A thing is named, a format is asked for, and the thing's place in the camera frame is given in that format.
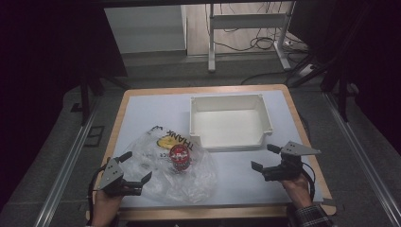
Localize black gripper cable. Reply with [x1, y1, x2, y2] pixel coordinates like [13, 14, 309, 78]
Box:
[87, 164, 110, 226]
[301, 161, 317, 202]

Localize tangled black floor cables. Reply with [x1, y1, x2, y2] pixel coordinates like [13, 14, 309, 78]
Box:
[214, 26, 305, 54]

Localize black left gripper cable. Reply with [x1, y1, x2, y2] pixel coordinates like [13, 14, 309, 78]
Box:
[87, 164, 110, 226]

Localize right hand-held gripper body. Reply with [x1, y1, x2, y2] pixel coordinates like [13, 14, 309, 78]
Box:
[261, 141, 322, 183]

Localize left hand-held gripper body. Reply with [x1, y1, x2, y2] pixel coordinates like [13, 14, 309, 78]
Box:
[97, 158, 142, 197]

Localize white metal desk frame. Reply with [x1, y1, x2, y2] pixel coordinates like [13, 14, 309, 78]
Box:
[206, 1, 297, 73]

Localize black floor bracket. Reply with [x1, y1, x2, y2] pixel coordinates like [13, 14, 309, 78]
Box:
[83, 125, 106, 148]

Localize black tripod stand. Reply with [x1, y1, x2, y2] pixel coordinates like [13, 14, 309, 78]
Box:
[288, 46, 360, 123]

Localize clear printed plastic bag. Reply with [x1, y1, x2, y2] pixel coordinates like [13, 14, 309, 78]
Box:
[124, 125, 219, 204]

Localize white plastic bin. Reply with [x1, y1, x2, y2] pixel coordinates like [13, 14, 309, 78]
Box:
[188, 93, 273, 151]

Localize person's left hand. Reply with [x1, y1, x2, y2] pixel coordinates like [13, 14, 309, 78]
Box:
[91, 188, 125, 227]

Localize grey wall panel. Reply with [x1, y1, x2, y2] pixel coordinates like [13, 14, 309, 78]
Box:
[103, 4, 187, 55]

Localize aluminium floor rail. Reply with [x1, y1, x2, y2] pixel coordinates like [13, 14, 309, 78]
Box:
[324, 93, 401, 226]
[33, 97, 102, 227]

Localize black metal stand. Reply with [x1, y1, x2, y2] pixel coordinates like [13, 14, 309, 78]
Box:
[77, 74, 133, 127]

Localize long black floor cable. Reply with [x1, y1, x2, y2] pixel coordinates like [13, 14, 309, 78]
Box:
[240, 69, 296, 86]

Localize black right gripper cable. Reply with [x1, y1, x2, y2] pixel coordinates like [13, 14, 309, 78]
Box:
[301, 161, 317, 202]

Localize person's right hand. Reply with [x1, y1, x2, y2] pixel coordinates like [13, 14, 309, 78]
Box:
[281, 173, 313, 210]

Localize red candy jar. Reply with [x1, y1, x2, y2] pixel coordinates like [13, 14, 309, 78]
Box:
[168, 144, 192, 172]

